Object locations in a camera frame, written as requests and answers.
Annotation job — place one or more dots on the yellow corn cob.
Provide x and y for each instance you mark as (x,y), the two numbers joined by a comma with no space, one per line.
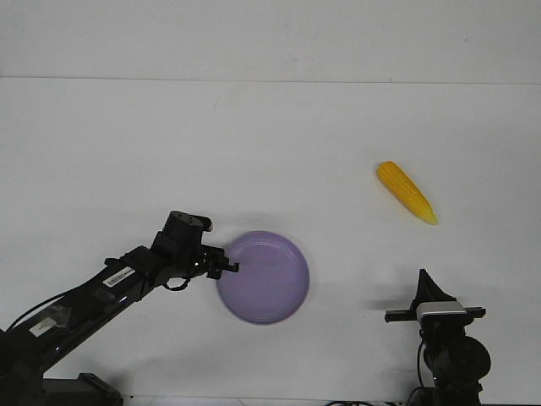
(406,192)

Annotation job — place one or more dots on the purple round plate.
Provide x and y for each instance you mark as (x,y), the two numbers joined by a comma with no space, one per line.
(272,282)

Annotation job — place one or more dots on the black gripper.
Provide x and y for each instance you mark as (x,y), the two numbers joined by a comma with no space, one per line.
(181,251)
(429,291)

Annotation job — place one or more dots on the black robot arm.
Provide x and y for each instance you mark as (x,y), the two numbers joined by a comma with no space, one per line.
(456,361)
(34,344)

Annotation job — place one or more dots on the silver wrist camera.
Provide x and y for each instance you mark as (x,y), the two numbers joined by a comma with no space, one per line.
(439,308)

